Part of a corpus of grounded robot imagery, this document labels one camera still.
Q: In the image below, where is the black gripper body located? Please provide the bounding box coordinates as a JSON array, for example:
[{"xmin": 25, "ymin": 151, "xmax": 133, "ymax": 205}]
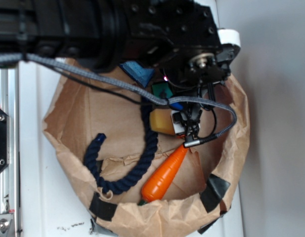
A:
[{"xmin": 122, "ymin": 0, "xmax": 241, "ymax": 103}]

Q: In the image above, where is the green rectangular block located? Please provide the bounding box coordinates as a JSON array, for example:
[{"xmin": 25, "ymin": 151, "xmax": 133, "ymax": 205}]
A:
[{"xmin": 151, "ymin": 82, "xmax": 173, "ymax": 99}]

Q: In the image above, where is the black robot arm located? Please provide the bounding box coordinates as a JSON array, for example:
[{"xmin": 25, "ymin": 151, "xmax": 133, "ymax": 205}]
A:
[{"xmin": 0, "ymin": 0, "xmax": 240, "ymax": 90}]

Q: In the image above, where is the blue sponge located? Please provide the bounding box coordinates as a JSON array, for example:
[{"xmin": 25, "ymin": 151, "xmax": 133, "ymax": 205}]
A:
[{"xmin": 119, "ymin": 61, "xmax": 155, "ymax": 88}]

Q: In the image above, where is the yellow sponge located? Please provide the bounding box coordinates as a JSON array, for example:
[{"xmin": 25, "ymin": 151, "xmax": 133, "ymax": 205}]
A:
[{"xmin": 149, "ymin": 109, "xmax": 175, "ymax": 135}]

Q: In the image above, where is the brown paper bag tray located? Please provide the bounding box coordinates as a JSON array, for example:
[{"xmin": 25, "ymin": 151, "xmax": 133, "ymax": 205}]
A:
[{"xmin": 42, "ymin": 58, "xmax": 252, "ymax": 237}]

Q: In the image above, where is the orange plastic carrot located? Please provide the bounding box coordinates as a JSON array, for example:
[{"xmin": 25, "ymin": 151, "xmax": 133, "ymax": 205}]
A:
[{"xmin": 138, "ymin": 145, "xmax": 188, "ymax": 206}]

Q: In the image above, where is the white plastic board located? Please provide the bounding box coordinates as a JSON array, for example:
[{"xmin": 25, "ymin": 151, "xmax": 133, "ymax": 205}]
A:
[{"xmin": 19, "ymin": 63, "xmax": 250, "ymax": 237}]

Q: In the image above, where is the dark blue rope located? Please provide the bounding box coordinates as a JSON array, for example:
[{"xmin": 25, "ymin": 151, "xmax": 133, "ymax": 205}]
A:
[{"xmin": 83, "ymin": 97, "xmax": 159, "ymax": 196}]

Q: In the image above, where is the grey braided cable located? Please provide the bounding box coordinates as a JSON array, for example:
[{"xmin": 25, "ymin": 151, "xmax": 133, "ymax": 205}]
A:
[{"xmin": 0, "ymin": 53, "xmax": 238, "ymax": 149}]

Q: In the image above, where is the black mounting bracket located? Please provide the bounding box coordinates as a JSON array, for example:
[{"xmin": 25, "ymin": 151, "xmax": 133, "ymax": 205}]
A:
[{"xmin": 0, "ymin": 107, "xmax": 10, "ymax": 174}]

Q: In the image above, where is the aluminium frame rail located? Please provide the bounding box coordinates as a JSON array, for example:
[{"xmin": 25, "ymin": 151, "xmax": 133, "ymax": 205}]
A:
[{"xmin": 0, "ymin": 68, "xmax": 22, "ymax": 237}]

